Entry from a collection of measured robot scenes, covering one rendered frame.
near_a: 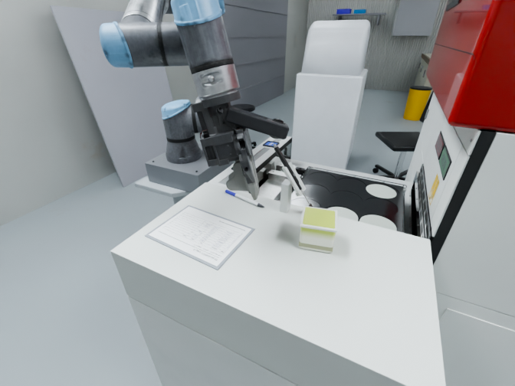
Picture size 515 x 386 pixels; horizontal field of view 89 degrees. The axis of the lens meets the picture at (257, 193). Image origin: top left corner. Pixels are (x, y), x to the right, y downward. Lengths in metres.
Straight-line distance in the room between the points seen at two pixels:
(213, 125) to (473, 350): 0.85
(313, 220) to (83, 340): 1.49
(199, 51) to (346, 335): 0.50
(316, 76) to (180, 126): 2.01
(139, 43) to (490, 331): 0.99
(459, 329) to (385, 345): 0.44
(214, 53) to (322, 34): 2.57
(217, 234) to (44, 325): 1.50
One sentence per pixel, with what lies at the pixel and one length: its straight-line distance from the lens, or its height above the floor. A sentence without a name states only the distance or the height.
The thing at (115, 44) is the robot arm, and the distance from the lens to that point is 0.59.
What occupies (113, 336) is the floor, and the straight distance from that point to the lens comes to 1.76.
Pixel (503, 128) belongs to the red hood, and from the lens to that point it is 0.63.
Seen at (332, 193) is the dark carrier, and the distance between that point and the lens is 0.94.
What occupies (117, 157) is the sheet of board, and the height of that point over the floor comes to 0.31.
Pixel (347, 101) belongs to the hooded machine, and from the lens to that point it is 2.89.
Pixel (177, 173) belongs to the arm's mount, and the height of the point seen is 0.90.
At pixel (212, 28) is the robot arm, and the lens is 0.48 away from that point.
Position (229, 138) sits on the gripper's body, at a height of 1.21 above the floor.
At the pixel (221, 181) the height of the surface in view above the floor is 0.96.
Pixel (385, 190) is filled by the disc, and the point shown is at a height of 0.90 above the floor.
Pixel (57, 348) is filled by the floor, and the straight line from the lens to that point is 1.86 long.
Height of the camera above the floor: 1.36
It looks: 31 degrees down
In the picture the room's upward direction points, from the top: straight up
